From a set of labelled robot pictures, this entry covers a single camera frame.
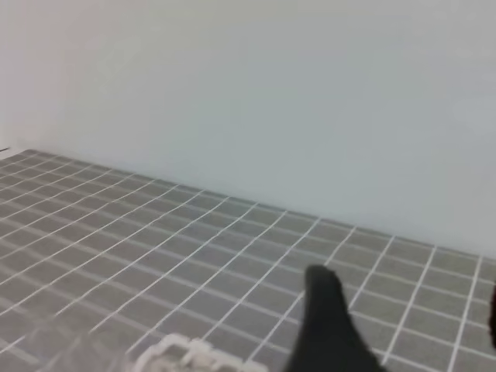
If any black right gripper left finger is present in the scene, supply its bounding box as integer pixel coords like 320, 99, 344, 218
284, 265, 385, 372

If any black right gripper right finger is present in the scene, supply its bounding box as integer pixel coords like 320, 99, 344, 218
488, 285, 496, 349

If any white test tube rack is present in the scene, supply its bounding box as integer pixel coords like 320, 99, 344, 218
128, 333, 268, 372

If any grey checked tablecloth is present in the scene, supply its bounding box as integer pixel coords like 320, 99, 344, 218
1, 150, 495, 371

